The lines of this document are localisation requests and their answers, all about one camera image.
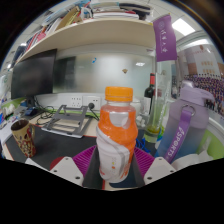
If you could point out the grey metal laptop stand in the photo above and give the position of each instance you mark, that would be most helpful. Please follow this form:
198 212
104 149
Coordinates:
66 121

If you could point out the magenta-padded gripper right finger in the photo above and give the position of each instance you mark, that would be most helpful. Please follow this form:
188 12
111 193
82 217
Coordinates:
160 170

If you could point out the small blue box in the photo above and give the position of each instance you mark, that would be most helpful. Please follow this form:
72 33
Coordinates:
31 111

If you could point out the white ceramic jar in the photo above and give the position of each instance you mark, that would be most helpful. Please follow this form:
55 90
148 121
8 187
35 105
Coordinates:
141 106

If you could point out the patterned paper cup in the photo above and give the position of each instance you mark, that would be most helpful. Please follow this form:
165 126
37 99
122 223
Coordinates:
25 140

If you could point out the purple sports water bottle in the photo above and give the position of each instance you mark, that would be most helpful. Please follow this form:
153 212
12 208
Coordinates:
190 126

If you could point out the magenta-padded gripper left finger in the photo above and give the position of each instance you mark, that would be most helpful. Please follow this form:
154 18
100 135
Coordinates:
68 170

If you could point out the black red-edged desk mat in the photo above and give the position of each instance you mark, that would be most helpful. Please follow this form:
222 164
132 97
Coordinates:
60 145

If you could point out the rectangular ceiling light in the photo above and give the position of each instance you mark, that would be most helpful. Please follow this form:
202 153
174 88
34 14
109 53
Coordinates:
183 26

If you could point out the purple hanging banner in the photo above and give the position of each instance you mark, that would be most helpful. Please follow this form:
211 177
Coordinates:
165 40

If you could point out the dark wine bottle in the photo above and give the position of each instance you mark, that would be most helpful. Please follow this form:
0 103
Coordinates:
150 95

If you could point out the black computer monitor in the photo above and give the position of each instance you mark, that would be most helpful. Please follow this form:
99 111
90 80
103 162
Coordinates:
33 76

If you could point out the beige shelf with books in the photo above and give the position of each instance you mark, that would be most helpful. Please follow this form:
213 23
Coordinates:
100 33

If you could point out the group photo poster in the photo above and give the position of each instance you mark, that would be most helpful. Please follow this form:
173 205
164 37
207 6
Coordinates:
206 73

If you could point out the orange-capped drink bottle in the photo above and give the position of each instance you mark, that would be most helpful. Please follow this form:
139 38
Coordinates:
116 133

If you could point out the clear glass vase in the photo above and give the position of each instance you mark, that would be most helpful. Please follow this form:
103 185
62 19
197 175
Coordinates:
155 123

